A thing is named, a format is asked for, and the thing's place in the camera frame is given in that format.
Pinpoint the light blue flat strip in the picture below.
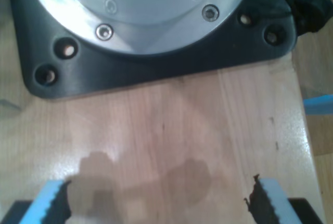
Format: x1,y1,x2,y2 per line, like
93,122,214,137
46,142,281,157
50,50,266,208
303,95,333,116

